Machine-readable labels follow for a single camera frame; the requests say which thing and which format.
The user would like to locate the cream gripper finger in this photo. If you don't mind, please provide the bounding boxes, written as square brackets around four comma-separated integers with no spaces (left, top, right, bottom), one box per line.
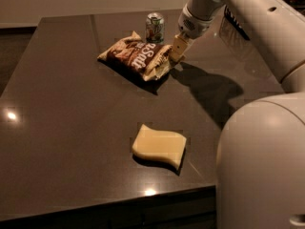
[169,34,193,62]

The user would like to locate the brown chip bag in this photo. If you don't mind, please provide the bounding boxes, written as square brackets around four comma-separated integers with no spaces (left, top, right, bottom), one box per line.
[97,31,173,81]

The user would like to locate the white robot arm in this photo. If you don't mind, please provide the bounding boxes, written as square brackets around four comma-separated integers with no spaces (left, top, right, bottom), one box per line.
[173,0,305,229]

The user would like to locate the green 7up can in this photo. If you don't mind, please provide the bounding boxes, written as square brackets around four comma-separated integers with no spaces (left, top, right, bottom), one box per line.
[146,12,165,43]

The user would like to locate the yellow wavy sponge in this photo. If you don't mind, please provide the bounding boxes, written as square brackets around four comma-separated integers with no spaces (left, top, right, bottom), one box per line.
[132,124,187,170]

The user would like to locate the black wire basket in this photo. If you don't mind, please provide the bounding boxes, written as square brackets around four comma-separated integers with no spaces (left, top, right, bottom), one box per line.
[224,6,250,40]

